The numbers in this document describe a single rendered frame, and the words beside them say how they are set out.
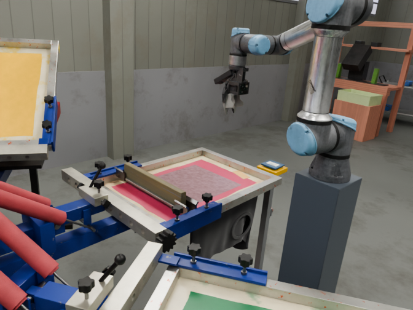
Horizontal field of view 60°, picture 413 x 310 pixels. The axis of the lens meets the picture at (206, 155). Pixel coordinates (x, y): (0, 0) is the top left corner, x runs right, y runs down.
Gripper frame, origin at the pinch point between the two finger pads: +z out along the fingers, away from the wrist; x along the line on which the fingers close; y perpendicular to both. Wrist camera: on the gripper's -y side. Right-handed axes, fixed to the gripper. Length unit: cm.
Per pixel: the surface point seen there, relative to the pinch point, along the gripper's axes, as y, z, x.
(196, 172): -21.4, 39.2, 3.0
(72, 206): -9, 31, -70
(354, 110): -145, 86, 482
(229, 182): -1.8, 39.0, 7.8
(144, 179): -15.5, 31.5, -34.5
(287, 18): -290, -54, 455
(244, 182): 2.3, 39.0, 15.0
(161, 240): 28, 31, -57
